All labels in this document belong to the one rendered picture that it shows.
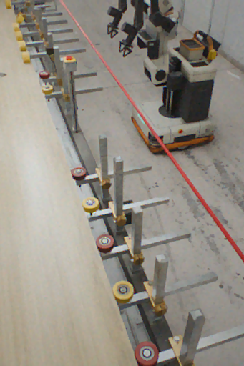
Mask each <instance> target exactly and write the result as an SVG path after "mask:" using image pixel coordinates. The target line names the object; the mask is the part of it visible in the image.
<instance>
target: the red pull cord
mask: <svg viewBox="0 0 244 366"><path fill-rule="evenodd" d="M60 1H61V3H62V5H63V6H64V8H65V9H66V10H67V13H68V14H70V16H71V17H72V18H73V20H74V22H75V24H76V25H77V26H78V28H80V29H81V32H82V33H83V35H84V36H85V37H86V39H87V41H88V42H89V43H90V44H91V45H92V47H93V49H94V50H95V52H96V53H97V55H98V57H100V58H101V60H102V62H103V63H104V65H105V66H106V67H107V70H108V71H109V73H110V74H112V76H113V77H114V80H115V81H116V82H117V83H118V85H119V87H120V88H121V89H122V91H123V92H124V93H125V95H126V96H127V98H128V99H129V101H130V103H131V104H132V105H133V107H134V108H135V109H136V110H137V111H138V114H139V115H140V116H141V118H142V119H143V121H144V122H145V124H146V126H148V127H149V129H150V131H151V132H152V133H153V134H154V137H155V138H156V140H157V141H158V142H159V143H160V144H161V146H162V147H163V149H164V150H165V152H166V154H167V155H168V157H169V158H170V159H171V160H172V162H173V163H174V165H175V166H176V167H177V169H178V170H179V172H180V174H181V175H182V177H184V178H185V180H186V182H187V183H188V184H189V186H190V188H191V190H192V191H193V192H194V193H195V194H196V195H197V198H198V199H199V200H200V202H201V203H202V205H203V206H204V207H205V208H206V210H207V211H208V213H209V215H210V216H211V217H212V218H213V221H214V222H215V223H216V224H217V226H218V227H219V228H220V230H221V231H222V233H223V235H224V236H225V237H226V238H227V239H228V241H229V243H230V244H231V246H232V247H233V249H235V251H236V252H237V254H238V256H239V257H240V258H241V259H242V261H243V262H244V254H243V253H242V252H241V250H240V248H239V247H238V246H237V244H236V243H235V242H234V241H233V239H232V237H231V236H230V235H229V234H228V231H227V230H226V229H225V228H224V226H222V224H221V223H220V221H219V219H218V218H217V216H216V215H214V213H213V211H212V210H211V209H210V207H209V205H208V204H207V202H206V201H205V200H204V199H203V198H202V196H201V194H200V193H199V191H198V190H197V189H196V188H195V186H193V184H192V182H191V181H190V180H189V178H188V177H187V175H186V174H185V172H184V170H183V169H181V167H180V165H179V164H178V163H177V162H176V159H175V158H174V157H173V155H172V154H171V153H170V152H169V151H168V149H167V147H166V146H165V144H164V143H163V142H162V140H161V138H159V137H158V135H157V133H156V132H155V130H154V129H153V128H152V127H151V125H150V123H149V122H148V120H147V119H145V117H144V116H143V114H142V112H141V111H140V109H139V108H138V107H137V105H136V104H135V103H134V102H133V100H132V98H131V97H130V96H129V94H128V93H127V92H126V90H125V88H124V87H123V86H122V85H121V84H120V82H119V81H118V79H117V77H116V76H115V75H114V73H113V71H112V70H110V68H109V66H108V65H107V63H106V62H105V60H104V59H103V57H102V55H101V54H99V52H98V51H97V50H96V48H95V46H94V44H93V43H92V42H91V41H90V39H89V38H88V37H87V35H86V34H85V33H84V31H83V30H82V28H81V26H80V25H79V24H78V23H77V22H76V19H75V18H74V17H73V16H72V14H71V13H70V10H68V8H67V7H66V6H65V5H64V2H63V1H62V0H60Z"/></svg>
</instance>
